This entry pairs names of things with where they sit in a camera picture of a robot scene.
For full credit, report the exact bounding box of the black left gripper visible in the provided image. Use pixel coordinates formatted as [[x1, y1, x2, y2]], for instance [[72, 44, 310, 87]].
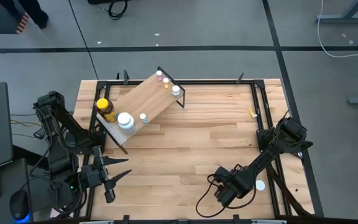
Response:
[[79, 145, 132, 205]]

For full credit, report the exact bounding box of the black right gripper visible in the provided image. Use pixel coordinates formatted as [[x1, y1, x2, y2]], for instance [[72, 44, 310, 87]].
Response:
[[213, 164, 254, 208]]

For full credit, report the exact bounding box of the large white labelled bottle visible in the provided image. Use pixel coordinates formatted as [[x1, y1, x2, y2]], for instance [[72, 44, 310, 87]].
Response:
[[116, 111, 137, 136]]

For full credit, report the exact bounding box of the brown bottle yellow cap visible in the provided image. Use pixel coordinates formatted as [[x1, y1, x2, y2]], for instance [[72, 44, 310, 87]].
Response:
[[96, 98, 117, 124]]

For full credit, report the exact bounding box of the black computer mouse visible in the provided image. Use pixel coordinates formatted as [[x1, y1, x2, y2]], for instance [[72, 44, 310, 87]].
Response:
[[9, 189, 30, 222]]

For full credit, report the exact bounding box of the black side desk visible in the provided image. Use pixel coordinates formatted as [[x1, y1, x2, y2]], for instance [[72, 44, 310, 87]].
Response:
[[0, 157, 62, 224]]

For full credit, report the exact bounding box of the person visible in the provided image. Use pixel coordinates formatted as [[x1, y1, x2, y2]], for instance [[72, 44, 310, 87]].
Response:
[[0, 0, 49, 29]]

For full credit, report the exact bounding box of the grey metal floor stand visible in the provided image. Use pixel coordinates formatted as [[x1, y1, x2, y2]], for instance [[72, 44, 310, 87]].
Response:
[[314, 0, 358, 24]]

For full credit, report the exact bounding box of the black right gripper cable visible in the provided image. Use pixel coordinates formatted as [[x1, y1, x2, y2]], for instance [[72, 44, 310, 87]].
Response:
[[195, 172, 258, 218]]

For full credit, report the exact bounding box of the silver aluminium rail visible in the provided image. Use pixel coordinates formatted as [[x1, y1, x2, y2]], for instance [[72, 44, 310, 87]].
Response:
[[250, 219, 288, 224], [79, 219, 115, 224]]

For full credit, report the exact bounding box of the wooden shelf black frame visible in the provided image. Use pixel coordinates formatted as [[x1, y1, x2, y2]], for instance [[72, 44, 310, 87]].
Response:
[[95, 66, 186, 155]]

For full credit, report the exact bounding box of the black aluminium table frame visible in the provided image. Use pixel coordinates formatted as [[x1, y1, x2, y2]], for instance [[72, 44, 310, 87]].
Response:
[[50, 79, 316, 220]]

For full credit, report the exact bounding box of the black coiled floor cable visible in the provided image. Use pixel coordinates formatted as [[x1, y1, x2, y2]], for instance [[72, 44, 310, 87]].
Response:
[[108, 0, 129, 21]]

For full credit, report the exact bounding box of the white floor cable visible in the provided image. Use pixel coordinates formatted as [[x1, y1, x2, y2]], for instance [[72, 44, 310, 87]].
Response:
[[317, 0, 358, 58]]

